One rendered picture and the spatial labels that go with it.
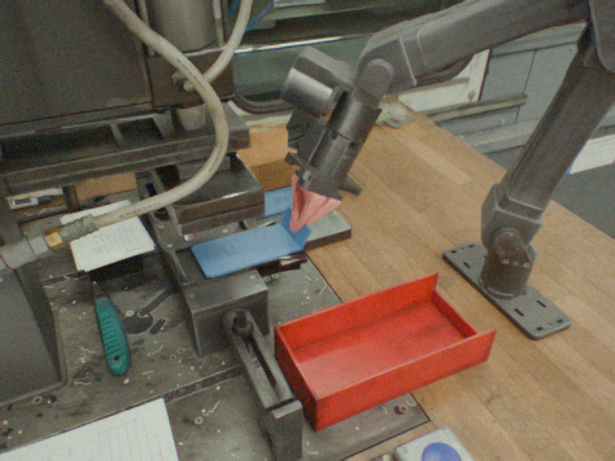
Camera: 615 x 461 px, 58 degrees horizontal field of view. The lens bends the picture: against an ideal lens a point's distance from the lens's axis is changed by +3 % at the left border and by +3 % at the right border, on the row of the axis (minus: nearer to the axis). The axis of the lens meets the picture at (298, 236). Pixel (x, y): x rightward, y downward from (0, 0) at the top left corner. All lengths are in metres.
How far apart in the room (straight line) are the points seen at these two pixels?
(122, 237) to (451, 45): 0.54
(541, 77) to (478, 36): 1.15
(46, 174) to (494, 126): 1.40
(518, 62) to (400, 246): 0.92
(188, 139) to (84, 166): 0.11
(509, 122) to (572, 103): 1.11
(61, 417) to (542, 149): 0.65
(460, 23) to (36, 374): 0.63
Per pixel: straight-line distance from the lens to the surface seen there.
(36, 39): 0.53
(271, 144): 1.11
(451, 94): 1.58
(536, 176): 0.74
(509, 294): 0.84
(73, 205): 0.95
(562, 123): 0.71
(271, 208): 0.94
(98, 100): 0.55
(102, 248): 0.86
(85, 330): 0.81
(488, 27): 0.66
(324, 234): 0.89
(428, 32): 0.66
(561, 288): 0.91
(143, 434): 0.68
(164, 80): 0.58
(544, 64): 1.79
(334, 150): 0.70
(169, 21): 0.57
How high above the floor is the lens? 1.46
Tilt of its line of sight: 38 degrees down
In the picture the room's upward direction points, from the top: straight up
